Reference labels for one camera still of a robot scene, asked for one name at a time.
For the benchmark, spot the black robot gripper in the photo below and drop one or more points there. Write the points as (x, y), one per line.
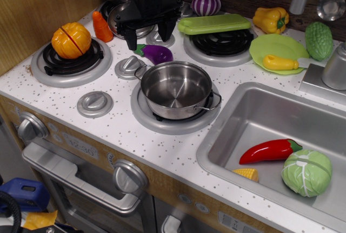
(144, 13)

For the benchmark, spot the purple toy eggplant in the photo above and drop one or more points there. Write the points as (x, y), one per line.
(157, 54)

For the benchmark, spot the steel pot lid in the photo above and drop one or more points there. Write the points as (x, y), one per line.
(112, 22)

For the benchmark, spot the stainless steel pot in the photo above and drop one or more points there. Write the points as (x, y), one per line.
(177, 90)

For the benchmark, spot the silver stovetop knob back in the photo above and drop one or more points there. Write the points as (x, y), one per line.
(155, 39)

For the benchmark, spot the silver stovetop knob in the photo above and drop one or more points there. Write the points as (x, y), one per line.
(95, 104)
(155, 39)
(130, 68)

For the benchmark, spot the silver stovetop knob upper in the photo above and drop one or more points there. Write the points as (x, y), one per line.
(130, 68)

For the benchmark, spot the green plastic cutting board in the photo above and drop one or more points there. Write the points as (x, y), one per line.
(213, 24)

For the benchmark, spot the orange toy carrot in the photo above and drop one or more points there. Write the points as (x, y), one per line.
(101, 28)

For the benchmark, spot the purple striped toy onion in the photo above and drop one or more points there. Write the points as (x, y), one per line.
(206, 7)

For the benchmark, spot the back right stove burner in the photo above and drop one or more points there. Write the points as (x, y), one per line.
(221, 49)

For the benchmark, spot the orange toy pumpkin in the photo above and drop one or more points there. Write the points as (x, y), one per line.
(71, 40)

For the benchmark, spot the silver stovetop knob lower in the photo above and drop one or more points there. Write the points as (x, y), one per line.
(95, 104)

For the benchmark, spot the front right stove burner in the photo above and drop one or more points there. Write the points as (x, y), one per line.
(151, 121)

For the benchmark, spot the front left stove burner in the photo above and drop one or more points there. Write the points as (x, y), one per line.
(52, 70)

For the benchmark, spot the silver sink basin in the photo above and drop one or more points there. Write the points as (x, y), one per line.
(256, 113)

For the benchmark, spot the yellow toy bell pepper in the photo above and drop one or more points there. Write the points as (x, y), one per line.
(271, 20)

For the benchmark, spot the light green plastic plate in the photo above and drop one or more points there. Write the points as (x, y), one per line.
(278, 45)

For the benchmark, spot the silver oven knob right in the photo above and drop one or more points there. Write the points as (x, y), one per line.
(128, 178)

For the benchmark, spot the silver oven knob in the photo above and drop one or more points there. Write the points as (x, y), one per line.
(128, 178)
(31, 127)

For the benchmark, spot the silver oven knob left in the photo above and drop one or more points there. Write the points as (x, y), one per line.
(31, 127)

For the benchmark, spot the green toy bitter gourd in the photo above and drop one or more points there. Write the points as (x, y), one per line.
(318, 41)

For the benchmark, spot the yellow toy corn piece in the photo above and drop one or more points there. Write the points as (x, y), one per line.
(250, 173)

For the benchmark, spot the red toy chili pepper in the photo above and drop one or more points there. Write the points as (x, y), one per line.
(274, 150)

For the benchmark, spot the hanging metal ladle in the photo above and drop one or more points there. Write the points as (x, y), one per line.
(331, 10)

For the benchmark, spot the blue plastic device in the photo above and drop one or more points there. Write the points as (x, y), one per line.
(31, 196)

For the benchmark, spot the green toy cabbage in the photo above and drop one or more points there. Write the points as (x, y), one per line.
(307, 173)

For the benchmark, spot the yellow cloth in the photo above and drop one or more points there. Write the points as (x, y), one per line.
(38, 220)

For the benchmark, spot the yellow handled toy knife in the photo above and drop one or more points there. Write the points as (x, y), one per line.
(273, 62)

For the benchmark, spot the silver oven door handle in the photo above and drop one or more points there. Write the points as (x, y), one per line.
(64, 172)

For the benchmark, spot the silver faucet handle base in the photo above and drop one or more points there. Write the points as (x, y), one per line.
(327, 82)

